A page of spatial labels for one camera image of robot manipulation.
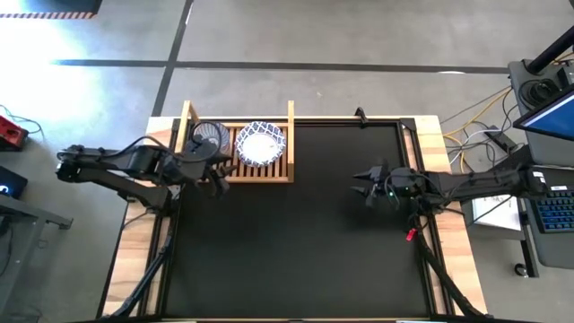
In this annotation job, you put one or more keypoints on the black clamp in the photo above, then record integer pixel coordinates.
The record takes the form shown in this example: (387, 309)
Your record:
(360, 116)

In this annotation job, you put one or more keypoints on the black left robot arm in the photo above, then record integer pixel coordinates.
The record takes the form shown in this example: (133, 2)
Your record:
(143, 161)

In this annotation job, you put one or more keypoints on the black pole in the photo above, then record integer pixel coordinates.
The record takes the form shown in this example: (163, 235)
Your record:
(551, 49)

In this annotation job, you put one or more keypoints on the white paper sheet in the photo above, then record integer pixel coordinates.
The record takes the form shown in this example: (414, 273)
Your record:
(493, 215)

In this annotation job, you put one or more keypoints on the black caster wheel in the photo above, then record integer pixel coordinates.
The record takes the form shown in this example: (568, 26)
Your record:
(521, 269)

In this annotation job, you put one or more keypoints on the black power strip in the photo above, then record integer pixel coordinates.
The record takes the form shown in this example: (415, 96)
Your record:
(501, 140)

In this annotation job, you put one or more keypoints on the black table mat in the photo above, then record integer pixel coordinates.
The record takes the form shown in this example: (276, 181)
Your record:
(336, 122)

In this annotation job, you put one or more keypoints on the red white geometric ceramic bowl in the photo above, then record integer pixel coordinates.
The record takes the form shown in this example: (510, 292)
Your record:
(223, 133)

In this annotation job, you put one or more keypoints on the grey equipment cart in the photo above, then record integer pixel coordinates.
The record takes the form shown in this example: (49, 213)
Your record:
(556, 152)

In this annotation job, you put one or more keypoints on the black hazard-striped mat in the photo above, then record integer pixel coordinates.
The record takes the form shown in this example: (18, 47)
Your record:
(54, 5)

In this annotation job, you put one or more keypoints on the blue-rimmed white paper bowl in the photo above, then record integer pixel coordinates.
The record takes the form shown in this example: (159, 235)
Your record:
(260, 145)

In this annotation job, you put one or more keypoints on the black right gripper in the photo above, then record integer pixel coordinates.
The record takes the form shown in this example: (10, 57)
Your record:
(406, 190)

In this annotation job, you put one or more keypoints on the wooden slatted shelf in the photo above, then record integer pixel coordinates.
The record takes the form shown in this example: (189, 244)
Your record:
(269, 175)

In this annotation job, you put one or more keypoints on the black diagonal frame strut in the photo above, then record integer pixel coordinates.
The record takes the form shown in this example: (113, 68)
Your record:
(149, 273)
(444, 273)

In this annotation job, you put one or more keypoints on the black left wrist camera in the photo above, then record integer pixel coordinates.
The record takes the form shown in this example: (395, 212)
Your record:
(201, 145)

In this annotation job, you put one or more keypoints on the blue backlit keyboard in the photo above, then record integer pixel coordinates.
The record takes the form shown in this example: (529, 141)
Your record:
(556, 211)

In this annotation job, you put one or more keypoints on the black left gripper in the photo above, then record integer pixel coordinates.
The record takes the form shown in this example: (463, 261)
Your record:
(197, 172)

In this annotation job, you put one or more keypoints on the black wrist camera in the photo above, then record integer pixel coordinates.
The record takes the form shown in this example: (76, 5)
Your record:
(201, 145)
(392, 174)

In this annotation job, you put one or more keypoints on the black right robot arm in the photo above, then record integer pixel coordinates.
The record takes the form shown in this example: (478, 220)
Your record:
(484, 181)

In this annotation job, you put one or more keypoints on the red tool case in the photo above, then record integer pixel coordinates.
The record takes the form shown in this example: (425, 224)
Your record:
(11, 134)

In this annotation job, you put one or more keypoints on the red tag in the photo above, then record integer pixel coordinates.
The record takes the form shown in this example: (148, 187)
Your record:
(411, 235)

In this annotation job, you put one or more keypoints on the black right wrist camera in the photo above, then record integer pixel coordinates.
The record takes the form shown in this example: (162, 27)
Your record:
(392, 174)

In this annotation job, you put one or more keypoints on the black device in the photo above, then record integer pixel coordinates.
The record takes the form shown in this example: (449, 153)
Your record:
(13, 181)

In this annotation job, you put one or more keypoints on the blue-screen monitor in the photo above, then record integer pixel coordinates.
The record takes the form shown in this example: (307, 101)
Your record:
(556, 119)

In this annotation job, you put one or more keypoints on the grey metal desk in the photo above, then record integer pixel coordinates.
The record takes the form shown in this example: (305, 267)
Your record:
(18, 215)

